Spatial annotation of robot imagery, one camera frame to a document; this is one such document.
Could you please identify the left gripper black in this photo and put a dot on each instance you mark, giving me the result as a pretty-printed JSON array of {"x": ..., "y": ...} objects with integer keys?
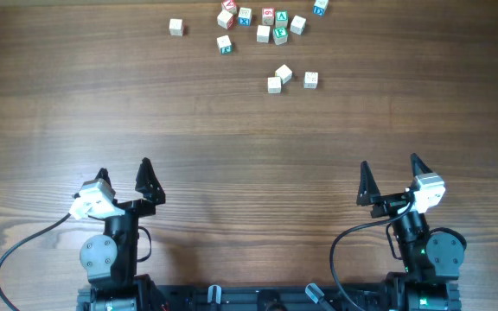
[{"x": 129, "y": 206}]

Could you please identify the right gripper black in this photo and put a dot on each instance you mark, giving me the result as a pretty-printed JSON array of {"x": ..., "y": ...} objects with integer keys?
[{"x": 392, "y": 206}]

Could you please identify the wooden block green side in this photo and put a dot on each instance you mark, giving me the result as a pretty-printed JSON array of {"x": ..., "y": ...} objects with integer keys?
[{"x": 224, "y": 44}]

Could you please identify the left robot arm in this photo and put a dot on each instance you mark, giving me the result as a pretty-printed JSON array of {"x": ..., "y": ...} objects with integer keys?
[{"x": 110, "y": 258}]

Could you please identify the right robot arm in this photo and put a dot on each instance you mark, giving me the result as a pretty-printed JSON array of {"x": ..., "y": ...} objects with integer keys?
[{"x": 432, "y": 257}]

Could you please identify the plain wooden block far left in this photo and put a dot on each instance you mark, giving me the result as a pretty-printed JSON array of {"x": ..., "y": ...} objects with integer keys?
[{"x": 176, "y": 27}]

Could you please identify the plain wooden block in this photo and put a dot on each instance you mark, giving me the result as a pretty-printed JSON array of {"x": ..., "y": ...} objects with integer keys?
[
  {"x": 176, "y": 27},
  {"x": 263, "y": 33}
]

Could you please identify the green F letter block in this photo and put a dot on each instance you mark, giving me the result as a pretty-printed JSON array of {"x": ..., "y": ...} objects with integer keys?
[{"x": 280, "y": 35}]

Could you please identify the blue D letter block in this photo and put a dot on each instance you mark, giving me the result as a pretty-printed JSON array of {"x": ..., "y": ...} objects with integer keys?
[{"x": 320, "y": 7}]

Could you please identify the wooden block red side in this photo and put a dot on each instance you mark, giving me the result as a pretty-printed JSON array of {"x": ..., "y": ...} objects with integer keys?
[{"x": 225, "y": 19}]

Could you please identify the plain wooden block centre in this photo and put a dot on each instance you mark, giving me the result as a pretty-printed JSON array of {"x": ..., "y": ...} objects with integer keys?
[{"x": 263, "y": 33}]

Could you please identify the green A letter block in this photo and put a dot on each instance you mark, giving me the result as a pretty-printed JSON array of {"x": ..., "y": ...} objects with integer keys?
[{"x": 281, "y": 19}]

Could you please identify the red letter block top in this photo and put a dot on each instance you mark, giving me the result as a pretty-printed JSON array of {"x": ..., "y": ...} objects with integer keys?
[{"x": 230, "y": 6}]

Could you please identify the blue X letter block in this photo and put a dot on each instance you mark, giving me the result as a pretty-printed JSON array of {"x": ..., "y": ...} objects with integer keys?
[{"x": 245, "y": 16}]

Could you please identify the red number nine block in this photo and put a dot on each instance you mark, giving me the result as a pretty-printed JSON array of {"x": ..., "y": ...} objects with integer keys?
[{"x": 268, "y": 16}]

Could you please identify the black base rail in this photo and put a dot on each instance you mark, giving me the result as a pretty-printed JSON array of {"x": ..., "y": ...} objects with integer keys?
[{"x": 369, "y": 296}]

